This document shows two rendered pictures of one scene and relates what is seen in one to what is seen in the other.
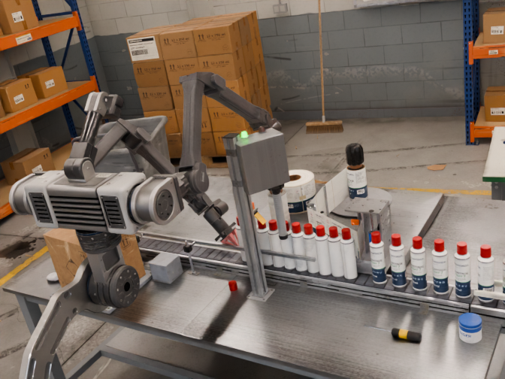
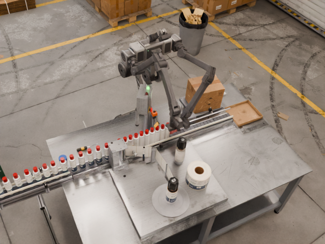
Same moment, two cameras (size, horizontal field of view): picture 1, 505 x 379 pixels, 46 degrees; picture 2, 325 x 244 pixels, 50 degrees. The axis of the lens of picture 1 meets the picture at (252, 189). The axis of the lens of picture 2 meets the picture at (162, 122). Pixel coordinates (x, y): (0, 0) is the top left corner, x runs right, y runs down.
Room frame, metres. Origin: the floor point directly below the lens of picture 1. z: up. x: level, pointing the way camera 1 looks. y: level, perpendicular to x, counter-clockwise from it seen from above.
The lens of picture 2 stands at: (3.03, -1.87, 3.41)
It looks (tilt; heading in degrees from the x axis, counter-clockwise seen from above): 47 degrees down; 115
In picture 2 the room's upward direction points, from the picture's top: 5 degrees clockwise
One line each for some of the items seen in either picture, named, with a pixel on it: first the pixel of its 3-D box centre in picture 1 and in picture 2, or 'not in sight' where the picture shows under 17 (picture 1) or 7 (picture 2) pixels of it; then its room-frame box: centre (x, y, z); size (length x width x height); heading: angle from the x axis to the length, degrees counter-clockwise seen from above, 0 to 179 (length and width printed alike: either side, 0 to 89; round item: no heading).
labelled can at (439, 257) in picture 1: (439, 266); (81, 160); (1.73, -0.59, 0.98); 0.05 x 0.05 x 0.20
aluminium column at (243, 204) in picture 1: (246, 219); (147, 111); (1.99, 0.04, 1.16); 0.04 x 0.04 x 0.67; 55
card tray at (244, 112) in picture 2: not in sight; (243, 113); (2.71, 0.81, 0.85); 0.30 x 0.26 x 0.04; 55
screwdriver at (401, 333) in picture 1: (391, 331); (87, 146); (1.61, -0.37, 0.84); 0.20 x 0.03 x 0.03; 55
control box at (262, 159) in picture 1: (260, 161); (144, 99); (2.01, -0.05, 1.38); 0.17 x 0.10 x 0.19; 110
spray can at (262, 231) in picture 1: (264, 241); (156, 134); (2.13, -0.01, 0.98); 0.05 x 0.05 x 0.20
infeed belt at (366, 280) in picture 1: (267, 266); (157, 142); (2.14, 0.00, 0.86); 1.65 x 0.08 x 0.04; 55
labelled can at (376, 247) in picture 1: (377, 257); (107, 151); (1.86, -0.41, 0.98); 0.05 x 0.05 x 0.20
